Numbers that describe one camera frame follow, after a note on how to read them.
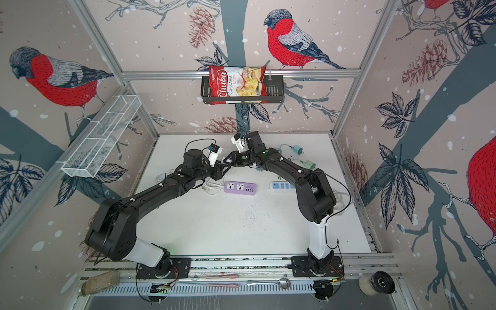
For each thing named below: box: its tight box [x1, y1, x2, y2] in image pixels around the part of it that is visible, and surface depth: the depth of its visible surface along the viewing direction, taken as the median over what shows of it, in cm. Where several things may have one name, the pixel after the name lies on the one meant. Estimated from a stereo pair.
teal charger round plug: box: [275, 143, 304, 155], surface depth 112 cm
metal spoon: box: [246, 277, 292, 290], surface depth 71 cm
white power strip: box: [267, 180, 297, 194], surface depth 97 cm
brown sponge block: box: [81, 269, 121, 296], surface depth 68 cm
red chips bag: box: [208, 65, 269, 106], surface depth 90 cm
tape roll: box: [358, 270, 396, 297], surface depth 63 cm
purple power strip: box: [224, 180, 258, 196], surface depth 95 cm
